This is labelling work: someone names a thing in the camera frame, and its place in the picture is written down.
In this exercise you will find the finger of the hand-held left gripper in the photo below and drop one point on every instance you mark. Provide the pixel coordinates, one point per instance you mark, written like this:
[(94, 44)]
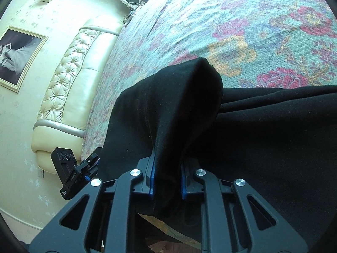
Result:
[(89, 166)]

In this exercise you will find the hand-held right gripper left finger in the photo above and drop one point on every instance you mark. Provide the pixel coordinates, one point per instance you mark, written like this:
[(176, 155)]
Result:
[(152, 191)]

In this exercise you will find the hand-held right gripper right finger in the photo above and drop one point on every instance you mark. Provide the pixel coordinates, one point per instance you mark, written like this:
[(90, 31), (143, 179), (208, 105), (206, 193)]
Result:
[(183, 191)]

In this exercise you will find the black studded pants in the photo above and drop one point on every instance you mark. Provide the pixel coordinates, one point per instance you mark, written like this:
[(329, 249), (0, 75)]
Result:
[(263, 137)]

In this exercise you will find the cream tufted leather headboard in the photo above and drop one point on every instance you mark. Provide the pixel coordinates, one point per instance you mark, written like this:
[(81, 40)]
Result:
[(68, 89)]

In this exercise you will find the framed black and white picture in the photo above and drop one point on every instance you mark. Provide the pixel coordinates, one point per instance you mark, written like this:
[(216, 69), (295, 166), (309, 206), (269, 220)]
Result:
[(15, 55)]

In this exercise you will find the white box fan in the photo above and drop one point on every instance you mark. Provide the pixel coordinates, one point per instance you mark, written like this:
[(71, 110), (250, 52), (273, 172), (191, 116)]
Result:
[(130, 0)]

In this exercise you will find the floral bedspread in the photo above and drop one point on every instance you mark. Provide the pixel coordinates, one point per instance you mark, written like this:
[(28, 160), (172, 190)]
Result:
[(210, 18)]

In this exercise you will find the wall socket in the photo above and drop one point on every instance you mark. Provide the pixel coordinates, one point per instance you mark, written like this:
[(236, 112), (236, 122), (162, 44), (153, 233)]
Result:
[(40, 173)]

